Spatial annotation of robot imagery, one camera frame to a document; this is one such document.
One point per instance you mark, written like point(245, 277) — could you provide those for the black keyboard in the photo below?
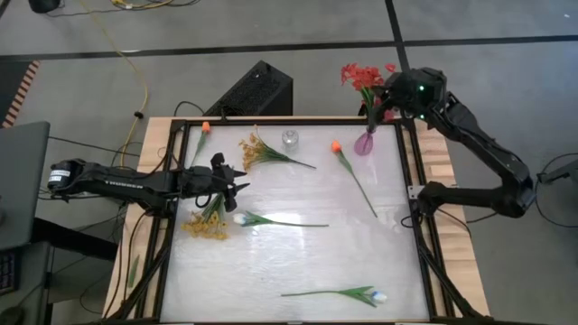
point(8, 271)

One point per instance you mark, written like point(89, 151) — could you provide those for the yellow artificial flower bunch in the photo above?
point(255, 153)
point(205, 225)

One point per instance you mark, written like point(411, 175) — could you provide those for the red artificial flower bunch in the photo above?
point(389, 115)
point(361, 79)

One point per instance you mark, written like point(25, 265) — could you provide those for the grey laptop lid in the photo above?
point(22, 180)

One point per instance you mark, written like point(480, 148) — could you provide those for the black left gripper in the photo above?
point(201, 182)

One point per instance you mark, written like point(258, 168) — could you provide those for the clear glass vase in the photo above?
point(290, 141)

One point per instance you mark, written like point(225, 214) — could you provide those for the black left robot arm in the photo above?
point(113, 182)

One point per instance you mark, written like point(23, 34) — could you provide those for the black round object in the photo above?
point(44, 5)

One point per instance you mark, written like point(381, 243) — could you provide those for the green stem foreground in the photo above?
point(361, 294)

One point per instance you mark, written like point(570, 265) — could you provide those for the black computer tower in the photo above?
point(257, 90)

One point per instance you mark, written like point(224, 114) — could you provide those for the white blue artificial tulip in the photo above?
point(253, 220)

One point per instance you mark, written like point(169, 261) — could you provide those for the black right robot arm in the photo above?
point(487, 149)

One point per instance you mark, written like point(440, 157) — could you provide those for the wooden table board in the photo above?
point(435, 153)

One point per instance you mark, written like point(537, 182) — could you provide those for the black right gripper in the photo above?
point(417, 92)

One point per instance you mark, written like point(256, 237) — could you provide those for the orange artificial tulip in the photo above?
point(206, 127)
point(336, 146)

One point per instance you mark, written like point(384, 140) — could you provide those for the grey stand leg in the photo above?
point(560, 172)

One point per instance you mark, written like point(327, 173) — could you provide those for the purple glass vase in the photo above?
point(363, 145)

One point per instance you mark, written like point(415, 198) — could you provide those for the black aluminium table frame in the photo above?
point(316, 122)

